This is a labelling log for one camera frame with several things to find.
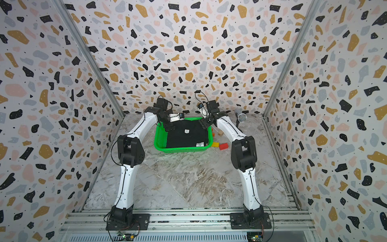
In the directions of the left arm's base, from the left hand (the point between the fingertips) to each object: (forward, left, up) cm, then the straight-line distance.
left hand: (174, 119), depth 103 cm
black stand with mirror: (-12, -41, +13) cm, 45 cm away
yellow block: (-14, -28, -11) cm, 33 cm away
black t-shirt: (-8, -9, -6) cm, 13 cm away
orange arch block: (-9, -27, -6) cm, 29 cm away
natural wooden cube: (-4, -33, -11) cm, 34 cm away
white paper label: (-19, -18, -3) cm, 26 cm away
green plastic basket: (-11, +10, -8) cm, 17 cm away
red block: (-15, -34, -12) cm, 39 cm away
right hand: (-2, -22, +2) cm, 22 cm away
